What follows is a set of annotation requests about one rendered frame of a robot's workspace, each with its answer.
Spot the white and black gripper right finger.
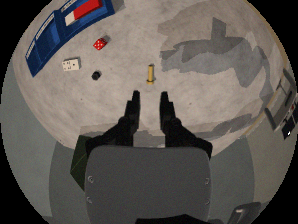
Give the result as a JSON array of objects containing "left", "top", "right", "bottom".
[{"left": 159, "top": 91, "right": 213, "bottom": 160}]

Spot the white domino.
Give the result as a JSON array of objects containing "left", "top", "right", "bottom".
[{"left": 62, "top": 58, "right": 81, "bottom": 71}]

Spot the brass bolt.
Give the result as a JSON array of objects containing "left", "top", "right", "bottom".
[{"left": 146, "top": 65, "right": 154, "bottom": 85}]

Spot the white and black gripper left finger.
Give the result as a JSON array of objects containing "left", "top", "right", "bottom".
[{"left": 85, "top": 91, "right": 140, "bottom": 158}]

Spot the red die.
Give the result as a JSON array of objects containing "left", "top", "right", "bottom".
[{"left": 93, "top": 38, "right": 108, "bottom": 51}]

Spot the blue three-compartment bin tray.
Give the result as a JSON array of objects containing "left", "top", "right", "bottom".
[{"left": 25, "top": 0, "right": 115, "bottom": 77}]

